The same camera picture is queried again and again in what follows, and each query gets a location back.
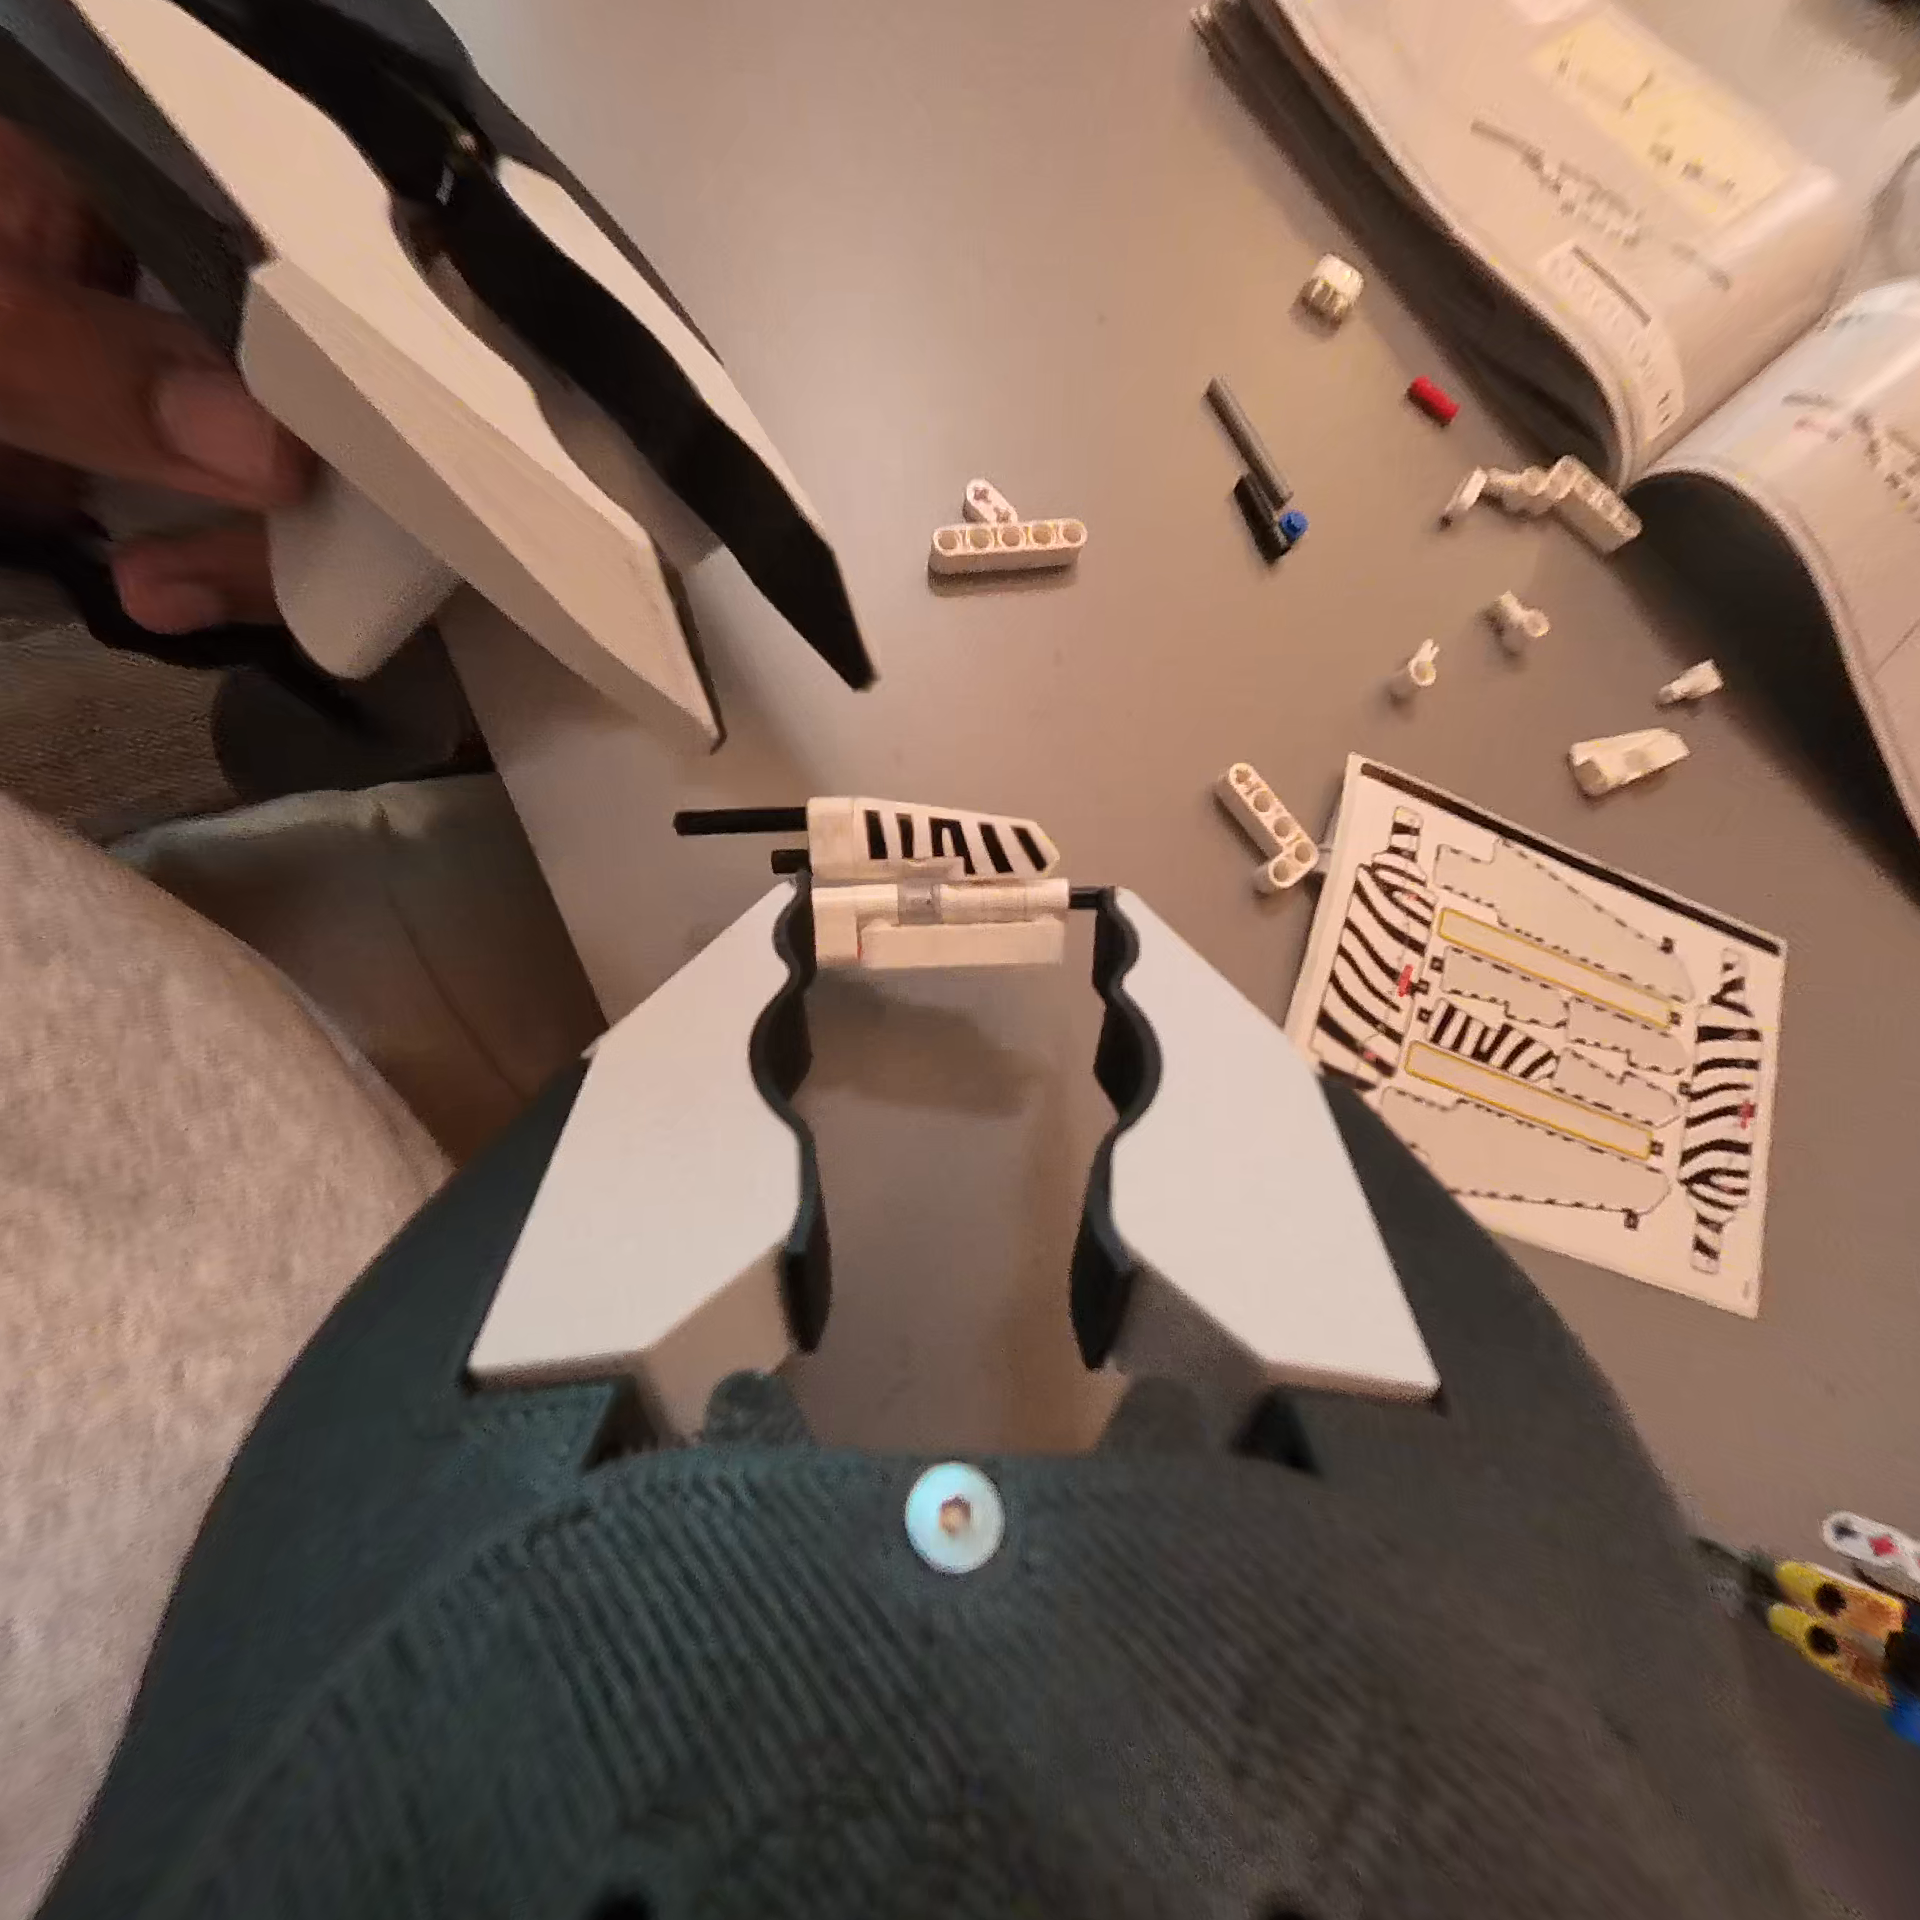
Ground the white angled lego connector chain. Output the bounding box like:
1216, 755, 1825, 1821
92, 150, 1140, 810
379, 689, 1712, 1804
1439, 452, 1646, 558

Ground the white L-shaped lego beam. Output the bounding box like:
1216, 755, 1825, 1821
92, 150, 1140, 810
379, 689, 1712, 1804
1216, 758, 1324, 897

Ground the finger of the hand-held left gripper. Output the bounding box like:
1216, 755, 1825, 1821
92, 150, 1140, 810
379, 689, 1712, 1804
223, 0, 883, 696
67, 0, 729, 752

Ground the black lego axle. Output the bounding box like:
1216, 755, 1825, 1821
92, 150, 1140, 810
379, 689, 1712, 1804
1207, 377, 1296, 513

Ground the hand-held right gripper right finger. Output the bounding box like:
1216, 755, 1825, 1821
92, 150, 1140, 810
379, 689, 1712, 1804
1067, 884, 1448, 1409

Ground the zebra striped white lego assembly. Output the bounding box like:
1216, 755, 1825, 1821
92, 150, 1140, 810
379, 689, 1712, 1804
675, 795, 1120, 969

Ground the person's left hand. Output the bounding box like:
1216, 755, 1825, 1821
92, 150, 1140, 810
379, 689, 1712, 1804
0, 128, 320, 635

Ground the white curved lego slope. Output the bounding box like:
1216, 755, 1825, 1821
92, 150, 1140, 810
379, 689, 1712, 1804
1566, 728, 1692, 797

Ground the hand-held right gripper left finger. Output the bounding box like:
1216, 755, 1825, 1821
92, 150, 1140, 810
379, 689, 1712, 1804
463, 877, 835, 1444

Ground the open lego instruction booklet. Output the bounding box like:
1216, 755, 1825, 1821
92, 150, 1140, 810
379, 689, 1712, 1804
1191, 0, 1920, 835

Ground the zebra print sticker sheet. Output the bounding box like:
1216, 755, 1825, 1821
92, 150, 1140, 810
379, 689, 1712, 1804
1287, 752, 1790, 1320

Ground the white five-hole lego beam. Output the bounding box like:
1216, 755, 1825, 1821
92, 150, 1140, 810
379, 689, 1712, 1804
927, 516, 1087, 580

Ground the white lego piece red dot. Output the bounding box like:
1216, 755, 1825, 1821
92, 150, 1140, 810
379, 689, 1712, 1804
1820, 1510, 1920, 1595

